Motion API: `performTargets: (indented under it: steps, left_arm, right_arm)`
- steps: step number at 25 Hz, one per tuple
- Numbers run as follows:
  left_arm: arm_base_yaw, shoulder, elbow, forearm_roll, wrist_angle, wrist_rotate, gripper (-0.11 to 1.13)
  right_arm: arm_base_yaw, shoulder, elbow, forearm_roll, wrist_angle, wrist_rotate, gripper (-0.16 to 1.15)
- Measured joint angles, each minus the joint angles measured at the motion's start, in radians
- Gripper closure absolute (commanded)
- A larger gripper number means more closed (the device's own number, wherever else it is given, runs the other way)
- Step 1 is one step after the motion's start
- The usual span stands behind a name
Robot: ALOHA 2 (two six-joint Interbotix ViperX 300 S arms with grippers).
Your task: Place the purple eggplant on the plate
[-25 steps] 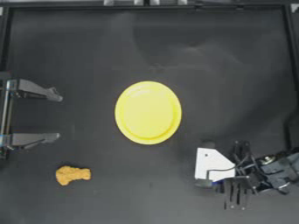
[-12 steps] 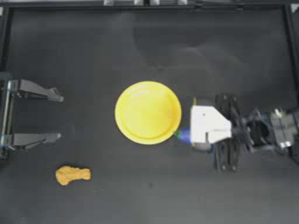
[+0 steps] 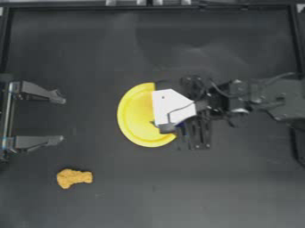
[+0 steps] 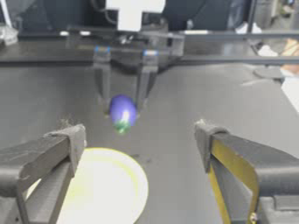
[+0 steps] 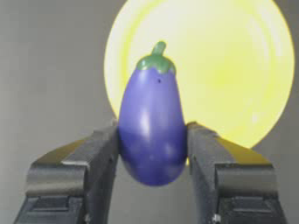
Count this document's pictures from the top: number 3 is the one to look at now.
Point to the yellow plate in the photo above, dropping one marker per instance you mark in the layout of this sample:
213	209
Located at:
136	118

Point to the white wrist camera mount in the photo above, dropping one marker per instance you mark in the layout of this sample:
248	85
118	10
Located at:
171	104

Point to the black frame beam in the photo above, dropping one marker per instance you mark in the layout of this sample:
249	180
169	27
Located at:
299	38
150	4
5	38

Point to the brown toy chicken nugget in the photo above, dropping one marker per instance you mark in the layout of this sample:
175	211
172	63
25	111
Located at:
74	178

